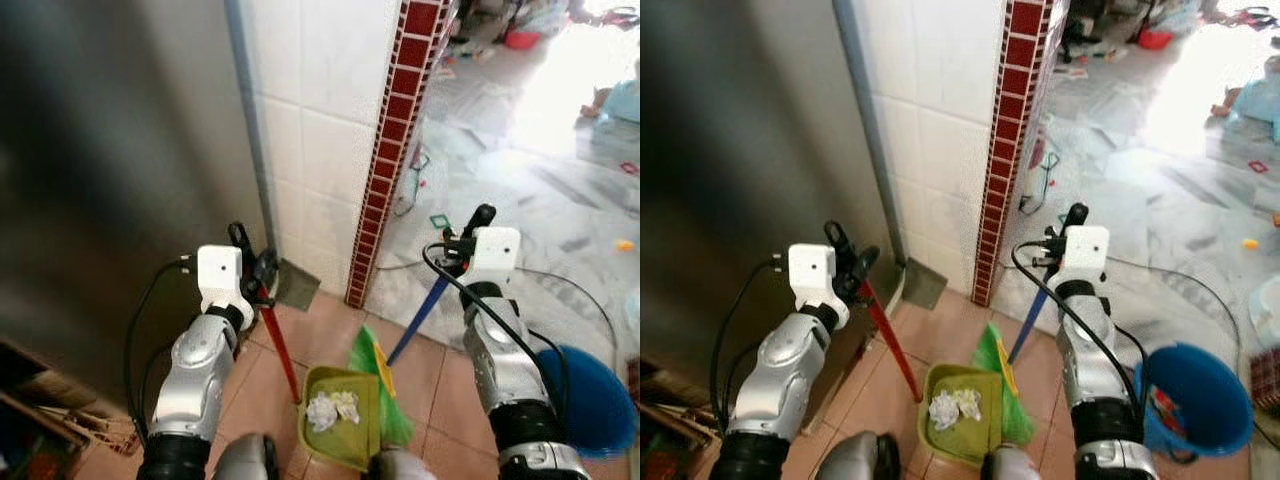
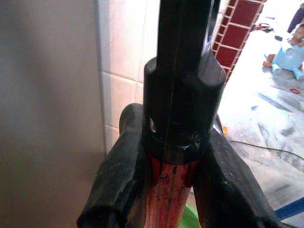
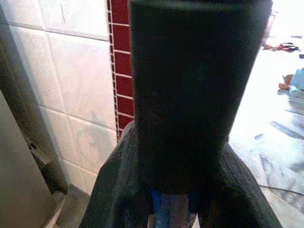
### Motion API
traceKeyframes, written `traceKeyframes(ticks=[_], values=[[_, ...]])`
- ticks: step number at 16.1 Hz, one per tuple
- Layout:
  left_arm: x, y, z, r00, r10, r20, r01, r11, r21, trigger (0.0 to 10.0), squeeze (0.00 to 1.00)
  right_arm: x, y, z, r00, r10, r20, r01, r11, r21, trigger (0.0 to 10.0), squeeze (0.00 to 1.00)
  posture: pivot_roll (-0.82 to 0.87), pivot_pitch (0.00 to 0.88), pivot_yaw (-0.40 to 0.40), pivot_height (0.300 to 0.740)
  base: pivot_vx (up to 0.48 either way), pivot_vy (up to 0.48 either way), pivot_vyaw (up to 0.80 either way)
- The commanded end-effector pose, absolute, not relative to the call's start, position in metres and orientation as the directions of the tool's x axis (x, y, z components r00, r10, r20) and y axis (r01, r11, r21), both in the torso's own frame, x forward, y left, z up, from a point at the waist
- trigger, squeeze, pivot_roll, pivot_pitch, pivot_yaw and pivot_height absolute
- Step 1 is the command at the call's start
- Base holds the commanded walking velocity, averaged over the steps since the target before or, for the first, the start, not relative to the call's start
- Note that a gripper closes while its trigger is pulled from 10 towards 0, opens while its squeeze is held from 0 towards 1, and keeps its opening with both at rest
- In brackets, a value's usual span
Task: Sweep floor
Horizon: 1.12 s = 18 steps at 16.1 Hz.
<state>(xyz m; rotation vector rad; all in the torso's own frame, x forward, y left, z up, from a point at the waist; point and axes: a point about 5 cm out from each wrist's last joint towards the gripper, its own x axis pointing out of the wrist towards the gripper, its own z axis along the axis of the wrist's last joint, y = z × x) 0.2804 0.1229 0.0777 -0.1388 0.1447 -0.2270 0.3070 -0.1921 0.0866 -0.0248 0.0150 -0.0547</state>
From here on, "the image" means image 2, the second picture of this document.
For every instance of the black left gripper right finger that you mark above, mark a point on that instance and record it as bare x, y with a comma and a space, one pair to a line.
228, 185

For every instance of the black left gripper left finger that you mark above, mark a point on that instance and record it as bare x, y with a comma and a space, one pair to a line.
107, 180

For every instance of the small orange toy piece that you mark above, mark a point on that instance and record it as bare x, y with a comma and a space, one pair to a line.
224, 129

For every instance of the blue plastic bucket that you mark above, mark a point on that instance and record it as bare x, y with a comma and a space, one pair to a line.
288, 210

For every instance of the grey steel fridge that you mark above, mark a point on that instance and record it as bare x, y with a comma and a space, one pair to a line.
47, 95

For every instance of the light blue plastic stool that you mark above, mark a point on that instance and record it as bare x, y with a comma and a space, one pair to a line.
287, 59

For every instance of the small child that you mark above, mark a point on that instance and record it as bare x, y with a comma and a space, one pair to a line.
298, 39

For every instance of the red square frame toy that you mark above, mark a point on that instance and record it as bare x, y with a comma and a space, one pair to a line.
295, 89

